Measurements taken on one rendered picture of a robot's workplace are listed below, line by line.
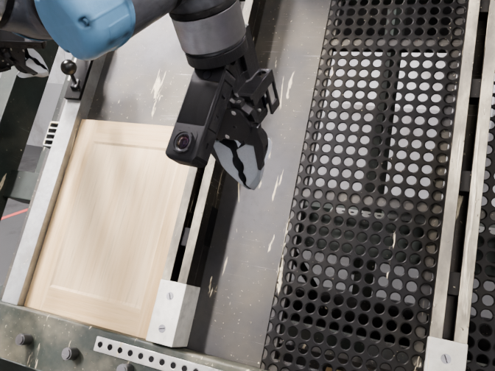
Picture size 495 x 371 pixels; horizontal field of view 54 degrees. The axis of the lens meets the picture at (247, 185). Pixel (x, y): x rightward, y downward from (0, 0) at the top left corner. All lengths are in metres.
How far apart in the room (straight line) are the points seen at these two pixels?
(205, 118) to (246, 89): 0.08
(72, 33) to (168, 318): 0.70
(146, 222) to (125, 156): 0.19
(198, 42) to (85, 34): 0.14
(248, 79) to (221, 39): 0.09
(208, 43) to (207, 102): 0.06
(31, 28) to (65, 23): 0.12
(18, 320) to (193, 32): 0.91
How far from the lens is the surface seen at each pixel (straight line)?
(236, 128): 0.58
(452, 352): 0.90
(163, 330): 1.02
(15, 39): 1.23
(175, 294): 1.02
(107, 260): 1.18
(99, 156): 1.28
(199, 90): 0.55
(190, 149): 0.53
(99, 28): 0.43
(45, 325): 1.22
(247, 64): 0.59
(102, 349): 1.12
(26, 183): 1.47
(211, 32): 0.52
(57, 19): 0.45
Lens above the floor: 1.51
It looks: 17 degrees down
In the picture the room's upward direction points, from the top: straight up
